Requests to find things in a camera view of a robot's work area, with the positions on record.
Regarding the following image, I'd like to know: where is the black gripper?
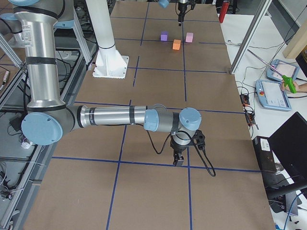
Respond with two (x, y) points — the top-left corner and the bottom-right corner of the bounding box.
(178, 0), (187, 26)
(170, 136), (188, 166)

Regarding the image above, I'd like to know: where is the orange foam block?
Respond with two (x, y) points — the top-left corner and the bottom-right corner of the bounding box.
(172, 39), (181, 50)

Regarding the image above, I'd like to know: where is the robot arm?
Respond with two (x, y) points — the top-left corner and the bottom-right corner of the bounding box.
(158, 0), (189, 26)
(12, 0), (204, 166)

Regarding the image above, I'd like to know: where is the pink foam block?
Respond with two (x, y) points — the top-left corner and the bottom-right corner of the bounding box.
(185, 32), (194, 43)

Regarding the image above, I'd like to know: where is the purple foam block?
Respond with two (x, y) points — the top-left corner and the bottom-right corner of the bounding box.
(160, 31), (168, 41)

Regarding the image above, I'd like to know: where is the red cylinder tube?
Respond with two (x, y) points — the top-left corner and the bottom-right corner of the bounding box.
(219, 0), (229, 23)

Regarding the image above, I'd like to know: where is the brown paper table cover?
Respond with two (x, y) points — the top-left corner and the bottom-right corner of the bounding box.
(24, 1), (275, 230)

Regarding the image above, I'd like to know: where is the black computer box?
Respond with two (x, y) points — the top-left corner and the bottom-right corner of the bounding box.
(252, 136), (277, 174)

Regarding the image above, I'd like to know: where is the far teach pendant tablet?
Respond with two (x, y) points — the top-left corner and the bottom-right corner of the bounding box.
(266, 59), (300, 82)

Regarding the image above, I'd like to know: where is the teach pendant tablet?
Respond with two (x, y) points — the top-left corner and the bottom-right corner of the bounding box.
(266, 59), (300, 82)
(255, 80), (292, 112)

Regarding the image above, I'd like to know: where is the black monitor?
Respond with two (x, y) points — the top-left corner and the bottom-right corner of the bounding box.
(269, 112), (307, 180)

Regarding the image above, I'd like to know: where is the near teach pendant tablet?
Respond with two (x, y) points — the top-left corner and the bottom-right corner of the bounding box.
(255, 80), (292, 112)

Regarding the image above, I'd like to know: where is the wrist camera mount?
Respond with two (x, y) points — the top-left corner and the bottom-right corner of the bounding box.
(192, 129), (205, 150)
(188, 0), (196, 10)

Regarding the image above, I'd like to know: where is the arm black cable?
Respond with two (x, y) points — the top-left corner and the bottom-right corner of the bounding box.
(146, 130), (216, 177)

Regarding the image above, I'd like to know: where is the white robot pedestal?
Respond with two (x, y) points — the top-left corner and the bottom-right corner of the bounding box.
(86, 0), (129, 79)

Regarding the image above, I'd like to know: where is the aluminium frame post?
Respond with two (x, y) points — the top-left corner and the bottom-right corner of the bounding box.
(230, 0), (272, 74)

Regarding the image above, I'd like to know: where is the green handled reacher grabber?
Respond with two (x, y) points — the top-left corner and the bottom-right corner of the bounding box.
(248, 49), (297, 93)

